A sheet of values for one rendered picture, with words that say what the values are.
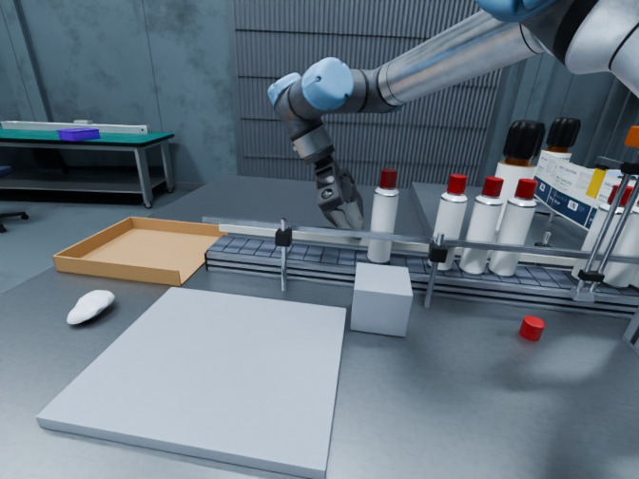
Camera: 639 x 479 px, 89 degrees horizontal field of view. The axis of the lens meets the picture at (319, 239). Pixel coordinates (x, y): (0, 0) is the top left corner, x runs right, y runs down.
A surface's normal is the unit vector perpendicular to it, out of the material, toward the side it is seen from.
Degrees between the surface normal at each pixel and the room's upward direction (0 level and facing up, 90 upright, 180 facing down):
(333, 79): 70
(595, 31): 140
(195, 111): 90
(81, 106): 90
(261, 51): 90
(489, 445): 0
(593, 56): 151
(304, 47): 90
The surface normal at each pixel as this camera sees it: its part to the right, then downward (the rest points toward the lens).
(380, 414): 0.04, -0.91
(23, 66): 0.00, 0.41
